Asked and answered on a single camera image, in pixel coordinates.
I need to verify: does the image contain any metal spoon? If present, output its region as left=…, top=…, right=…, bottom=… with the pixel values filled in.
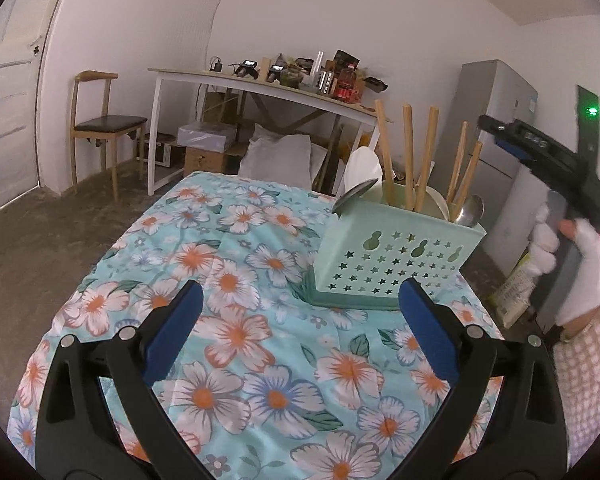
left=455, top=194, right=484, bottom=228

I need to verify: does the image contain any wooden chopstick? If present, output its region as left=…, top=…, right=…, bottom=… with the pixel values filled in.
left=449, top=141, right=483, bottom=223
left=402, top=103, right=415, bottom=210
left=446, top=122, right=468, bottom=206
left=375, top=100, right=396, bottom=206
left=414, top=106, right=439, bottom=212

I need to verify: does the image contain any white plastic rice spoon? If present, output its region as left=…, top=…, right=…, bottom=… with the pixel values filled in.
left=342, top=146, right=384, bottom=203

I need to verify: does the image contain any checkered sleeve forearm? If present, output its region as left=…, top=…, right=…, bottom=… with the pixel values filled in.
left=553, top=312, right=600, bottom=465

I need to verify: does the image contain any right hand white glove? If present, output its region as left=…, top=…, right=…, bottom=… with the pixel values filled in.
left=526, top=202, right=600, bottom=328

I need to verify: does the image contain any yellow rice bag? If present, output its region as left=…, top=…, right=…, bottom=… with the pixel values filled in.
left=489, top=254, right=538, bottom=330

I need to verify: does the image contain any grey refrigerator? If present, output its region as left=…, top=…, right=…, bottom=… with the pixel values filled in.
left=429, top=58, right=541, bottom=231

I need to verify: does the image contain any floral blue tablecloth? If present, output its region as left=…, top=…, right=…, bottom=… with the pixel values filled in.
left=7, top=170, right=506, bottom=480

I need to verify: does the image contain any mint green utensil holder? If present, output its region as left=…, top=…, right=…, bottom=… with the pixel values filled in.
left=294, top=196, right=486, bottom=310

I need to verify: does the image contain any white wooden-top desk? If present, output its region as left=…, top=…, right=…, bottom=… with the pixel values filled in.
left=146, top=68, right=380, bottom=196

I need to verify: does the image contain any desk clutter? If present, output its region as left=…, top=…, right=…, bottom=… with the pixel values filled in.
left=209, top=50, right=388, bottom=104

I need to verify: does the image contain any white pillow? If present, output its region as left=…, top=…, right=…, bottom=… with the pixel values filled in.
left=238, top=124, right=327, bottom=190

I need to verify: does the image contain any cardboard box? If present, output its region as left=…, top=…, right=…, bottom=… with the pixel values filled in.
left=183, top=148, right=227, bottom=177

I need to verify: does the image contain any wooden chair black seat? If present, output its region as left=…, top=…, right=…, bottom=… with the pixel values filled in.
left=69, top=70, right=148, bottom=203

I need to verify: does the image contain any white door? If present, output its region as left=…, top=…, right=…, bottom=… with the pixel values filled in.
left=0, top=0, right=52, bottom=208

